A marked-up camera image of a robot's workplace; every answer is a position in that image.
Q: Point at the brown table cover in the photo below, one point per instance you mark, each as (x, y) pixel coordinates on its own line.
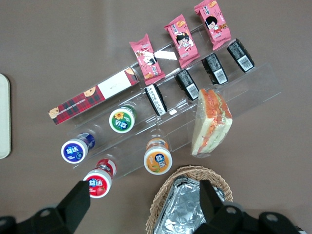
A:
(48, 36)

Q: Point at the red plaid cookie box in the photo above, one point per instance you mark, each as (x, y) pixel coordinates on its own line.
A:
(80, 106)

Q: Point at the pink cartoon snack packet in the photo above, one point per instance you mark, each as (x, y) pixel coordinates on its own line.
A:
(214, 24)
(182, 41)
(147, 61)

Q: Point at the clear acrylic stepped stand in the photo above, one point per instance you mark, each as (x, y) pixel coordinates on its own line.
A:
(256, 83)

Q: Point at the red lid gum jar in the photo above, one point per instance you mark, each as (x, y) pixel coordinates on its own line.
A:
(97, 186)

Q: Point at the plastic-wrapped triangle sandwich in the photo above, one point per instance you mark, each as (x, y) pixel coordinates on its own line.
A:
(210, 124)

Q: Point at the small black snack packet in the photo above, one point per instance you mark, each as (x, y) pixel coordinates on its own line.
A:
(240, 55)
(156, 100)
(187, 84)
(215, 68)

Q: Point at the orange lid gum jar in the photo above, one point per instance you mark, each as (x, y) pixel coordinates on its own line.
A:
(158, 162)

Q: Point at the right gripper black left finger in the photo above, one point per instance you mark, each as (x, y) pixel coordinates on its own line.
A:
(70, 209)

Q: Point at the green lid gum jar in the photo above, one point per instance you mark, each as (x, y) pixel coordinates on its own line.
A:
(122, 120)

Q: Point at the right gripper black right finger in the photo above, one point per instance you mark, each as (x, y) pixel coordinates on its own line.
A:
(212, 209)

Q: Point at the aluminium foil container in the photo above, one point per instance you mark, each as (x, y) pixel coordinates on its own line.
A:
(180, 209)

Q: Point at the beige rectangular tray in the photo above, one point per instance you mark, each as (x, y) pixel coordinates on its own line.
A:
(4, 117)

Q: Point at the oval light wicker basket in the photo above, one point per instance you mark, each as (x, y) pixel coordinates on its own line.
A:
(195, 171)

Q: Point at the blue lid gum jar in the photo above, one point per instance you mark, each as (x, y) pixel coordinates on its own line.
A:
(74, 151)

